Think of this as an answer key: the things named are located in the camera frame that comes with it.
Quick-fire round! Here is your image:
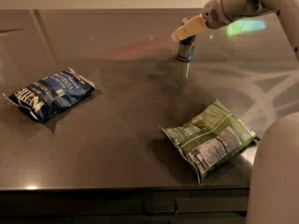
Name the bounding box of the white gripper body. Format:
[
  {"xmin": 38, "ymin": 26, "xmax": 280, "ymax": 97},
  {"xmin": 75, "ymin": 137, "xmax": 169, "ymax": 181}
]
[{"xmin": 202, "ymin": 0, "xmax": 248, "ymax": 29}]

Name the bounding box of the redbull can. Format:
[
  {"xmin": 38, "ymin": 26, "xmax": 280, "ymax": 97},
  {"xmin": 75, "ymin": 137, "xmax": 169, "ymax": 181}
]
[{"xmin": 178, "ymin": 35, "xmax": 195, "ymax": 62}]

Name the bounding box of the green jalapeno chip bag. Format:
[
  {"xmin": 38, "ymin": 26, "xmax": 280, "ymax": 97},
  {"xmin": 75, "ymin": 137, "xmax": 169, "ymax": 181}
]
[{"xmin": 161, "ymin": 99, "xmax": 260, "ymax": 184}]

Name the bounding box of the blue kettle chip bag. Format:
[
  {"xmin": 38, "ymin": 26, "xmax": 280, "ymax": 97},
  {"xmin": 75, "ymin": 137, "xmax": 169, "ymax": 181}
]
[{"xmin": 3, "ymin": 68, "xmax": 95, "ymax": 122}]

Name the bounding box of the black drawer handle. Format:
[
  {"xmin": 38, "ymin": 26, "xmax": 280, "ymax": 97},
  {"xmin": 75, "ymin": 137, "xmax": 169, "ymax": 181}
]
[{"xmin": 142, "ymin": 199, "xmax": 178, "ymax": 217}]

